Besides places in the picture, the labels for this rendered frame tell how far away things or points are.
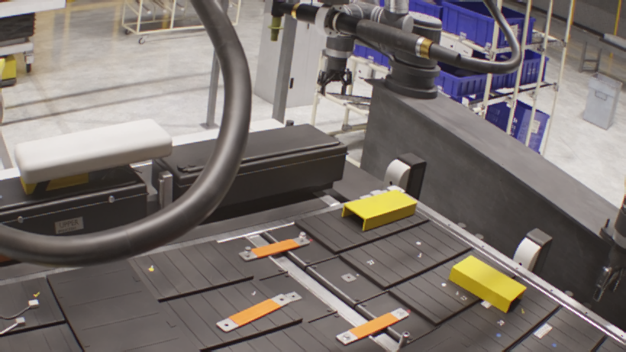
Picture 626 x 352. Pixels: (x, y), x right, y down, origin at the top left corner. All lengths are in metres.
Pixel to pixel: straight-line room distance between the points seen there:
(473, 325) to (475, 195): 1.24
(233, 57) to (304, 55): 4.27
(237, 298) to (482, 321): 0.44
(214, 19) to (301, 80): 4.32
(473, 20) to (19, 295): 2.98
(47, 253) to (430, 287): 0.80
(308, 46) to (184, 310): 4.04
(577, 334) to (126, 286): 0.86
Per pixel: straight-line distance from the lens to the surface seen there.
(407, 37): 1.27
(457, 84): 3.39
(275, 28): 1.48
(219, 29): 0.65
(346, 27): 1.34
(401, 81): 2.62
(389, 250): 1.24
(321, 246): 1.24
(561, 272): 2.00
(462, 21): 3.53
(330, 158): 1.41
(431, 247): 1.28
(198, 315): 0.99
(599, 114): 7.12
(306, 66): 4.94
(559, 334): 1.13
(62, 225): 1.14
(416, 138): 2.51
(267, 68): 5.03
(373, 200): 1.35
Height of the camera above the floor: 1.63
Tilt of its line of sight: 24 degrees down
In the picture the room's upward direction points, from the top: 8 degrees clockwise
